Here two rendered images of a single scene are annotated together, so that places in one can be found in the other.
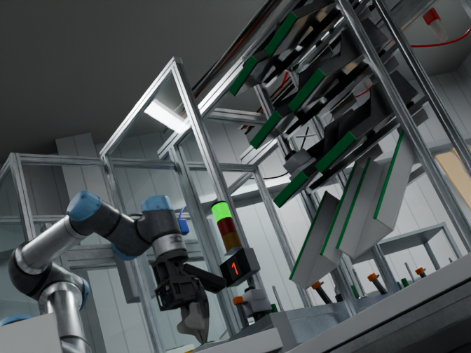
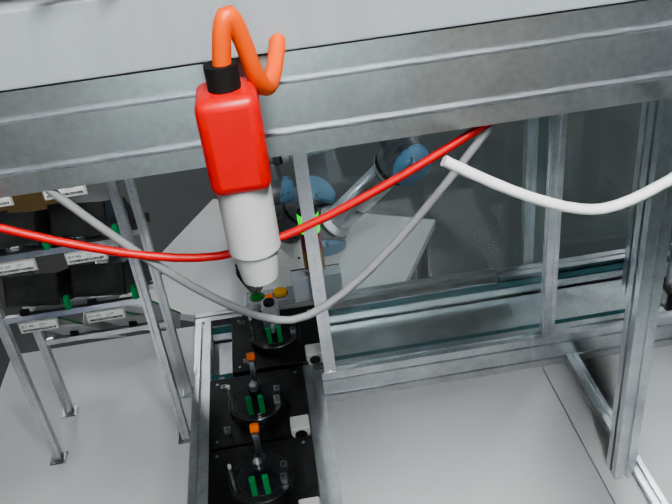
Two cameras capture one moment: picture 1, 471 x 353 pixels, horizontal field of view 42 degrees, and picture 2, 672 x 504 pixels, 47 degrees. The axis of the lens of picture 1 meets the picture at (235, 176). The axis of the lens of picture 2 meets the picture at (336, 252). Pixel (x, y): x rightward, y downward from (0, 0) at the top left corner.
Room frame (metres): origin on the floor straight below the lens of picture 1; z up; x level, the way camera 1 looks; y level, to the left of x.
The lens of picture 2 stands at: (2.81, -1.05, 2.29)
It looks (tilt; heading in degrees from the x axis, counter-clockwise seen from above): 33 degrees down; 132
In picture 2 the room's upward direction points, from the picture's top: 7 degrees counter-clockwise
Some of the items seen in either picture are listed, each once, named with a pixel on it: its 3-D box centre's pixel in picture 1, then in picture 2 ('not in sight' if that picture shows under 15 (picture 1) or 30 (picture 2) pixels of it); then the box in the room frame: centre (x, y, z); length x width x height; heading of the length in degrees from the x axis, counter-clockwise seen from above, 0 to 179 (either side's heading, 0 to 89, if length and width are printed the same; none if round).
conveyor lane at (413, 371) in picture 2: not in sight; (365, 345); (1.74, 0.22, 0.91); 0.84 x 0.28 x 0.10; 45
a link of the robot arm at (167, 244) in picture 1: (170, 248); not in sight; (1.35, 0.20, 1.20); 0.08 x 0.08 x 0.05
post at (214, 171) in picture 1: (222, 192); (305, 199); (1.75, 0.06, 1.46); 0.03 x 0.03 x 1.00; 45
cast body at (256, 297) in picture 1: (256, 300); (270, 313); (1.56, 0.06, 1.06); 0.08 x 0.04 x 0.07; 135
